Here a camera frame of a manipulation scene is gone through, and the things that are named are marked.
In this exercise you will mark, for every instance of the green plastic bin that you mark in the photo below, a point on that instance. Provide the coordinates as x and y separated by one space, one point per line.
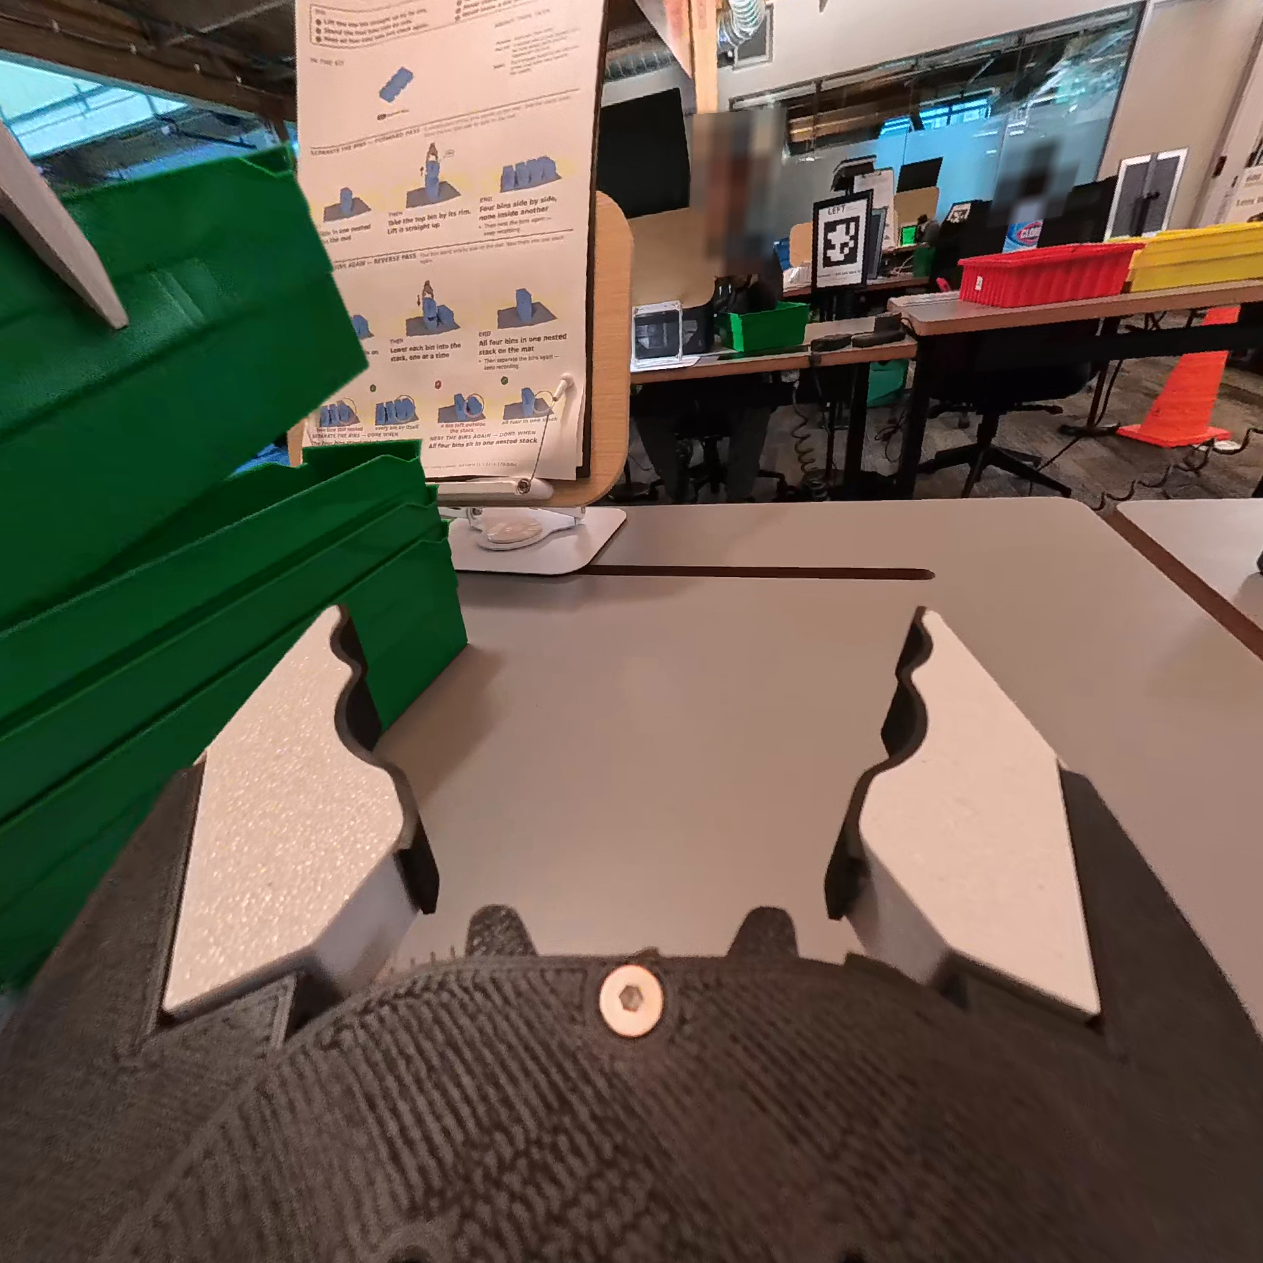
218 691
118 849
158 335
769 327
237 553

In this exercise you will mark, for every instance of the black small device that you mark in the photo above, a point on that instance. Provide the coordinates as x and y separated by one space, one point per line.
858 339

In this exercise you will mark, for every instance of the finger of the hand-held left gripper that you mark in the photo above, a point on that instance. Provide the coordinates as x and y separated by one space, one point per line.
49 227

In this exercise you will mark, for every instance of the wooden-top table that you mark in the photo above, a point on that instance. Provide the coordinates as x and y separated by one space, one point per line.
769 359
1066 312

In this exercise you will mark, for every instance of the printed instruction sheet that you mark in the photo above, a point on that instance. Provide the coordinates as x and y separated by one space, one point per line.
454 218

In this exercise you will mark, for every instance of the grey monitor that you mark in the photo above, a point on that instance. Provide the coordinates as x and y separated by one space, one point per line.
1144 190

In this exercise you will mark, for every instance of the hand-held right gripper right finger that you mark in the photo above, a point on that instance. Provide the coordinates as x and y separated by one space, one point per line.
986 849

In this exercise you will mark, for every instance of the printed tag sign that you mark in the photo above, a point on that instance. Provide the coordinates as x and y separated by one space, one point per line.
843 240

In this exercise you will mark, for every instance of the red plastic bin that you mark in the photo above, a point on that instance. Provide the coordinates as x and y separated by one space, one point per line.
1046 276

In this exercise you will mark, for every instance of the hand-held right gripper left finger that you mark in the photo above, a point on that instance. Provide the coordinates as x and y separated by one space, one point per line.
285 849

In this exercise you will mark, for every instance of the clear box white frame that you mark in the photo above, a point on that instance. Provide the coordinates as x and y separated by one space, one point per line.
657 332

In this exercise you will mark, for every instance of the black office chair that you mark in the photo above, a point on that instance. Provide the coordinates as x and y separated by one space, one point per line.
997 395

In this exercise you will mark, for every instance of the orange traffic cone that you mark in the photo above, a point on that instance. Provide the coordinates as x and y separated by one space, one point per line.
1184 395

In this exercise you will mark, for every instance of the teal bag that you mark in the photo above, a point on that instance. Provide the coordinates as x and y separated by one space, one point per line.
888 378

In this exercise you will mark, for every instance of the yellow plastic bin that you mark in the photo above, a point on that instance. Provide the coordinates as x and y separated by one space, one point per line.
1199 257

